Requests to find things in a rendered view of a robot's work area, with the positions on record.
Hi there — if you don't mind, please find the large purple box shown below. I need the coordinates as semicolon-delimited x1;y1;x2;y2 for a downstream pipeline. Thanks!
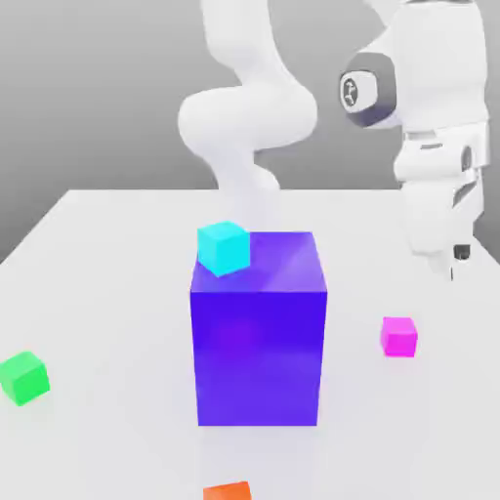
189;230;328;428

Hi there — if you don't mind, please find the small cyan cube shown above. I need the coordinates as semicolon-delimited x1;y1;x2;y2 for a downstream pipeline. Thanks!
196;220;252;279

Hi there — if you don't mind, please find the small green cube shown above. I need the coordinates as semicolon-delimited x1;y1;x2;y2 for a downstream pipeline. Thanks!
0;350;52;408

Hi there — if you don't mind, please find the small orange cube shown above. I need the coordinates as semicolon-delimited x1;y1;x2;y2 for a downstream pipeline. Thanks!
202;480;253;500

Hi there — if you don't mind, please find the small magenta cube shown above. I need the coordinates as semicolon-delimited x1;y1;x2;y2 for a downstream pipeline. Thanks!
380;315;419;359

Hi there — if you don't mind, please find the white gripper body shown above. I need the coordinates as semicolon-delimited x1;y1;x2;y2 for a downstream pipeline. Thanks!
393;123;492;256

